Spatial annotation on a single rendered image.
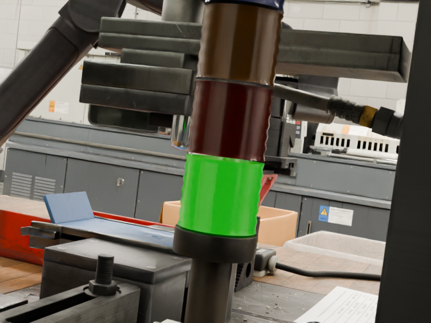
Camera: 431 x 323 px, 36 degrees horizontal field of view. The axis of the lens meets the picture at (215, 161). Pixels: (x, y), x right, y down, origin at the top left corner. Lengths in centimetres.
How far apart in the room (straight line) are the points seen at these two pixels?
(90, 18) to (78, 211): 31
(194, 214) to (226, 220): 2
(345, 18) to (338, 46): 680
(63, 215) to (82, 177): 550
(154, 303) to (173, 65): 19
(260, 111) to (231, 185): 4
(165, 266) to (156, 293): 2
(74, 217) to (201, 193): 38
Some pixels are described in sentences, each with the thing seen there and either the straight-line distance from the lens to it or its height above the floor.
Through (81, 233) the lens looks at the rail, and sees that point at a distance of 62.
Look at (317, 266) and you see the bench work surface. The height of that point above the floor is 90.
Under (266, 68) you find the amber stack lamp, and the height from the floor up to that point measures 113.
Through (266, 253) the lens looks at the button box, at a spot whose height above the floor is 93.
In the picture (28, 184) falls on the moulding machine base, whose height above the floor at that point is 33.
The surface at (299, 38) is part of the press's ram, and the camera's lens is 53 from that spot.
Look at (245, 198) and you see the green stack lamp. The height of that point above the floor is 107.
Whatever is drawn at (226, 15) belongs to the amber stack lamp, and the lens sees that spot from 30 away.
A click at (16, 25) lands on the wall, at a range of 947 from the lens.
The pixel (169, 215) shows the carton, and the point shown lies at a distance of 303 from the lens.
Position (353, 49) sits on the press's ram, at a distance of 52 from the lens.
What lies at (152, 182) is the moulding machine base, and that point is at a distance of 575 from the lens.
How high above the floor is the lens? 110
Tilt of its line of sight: 3 degrees down
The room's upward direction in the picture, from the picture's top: 7 degrees clockwise
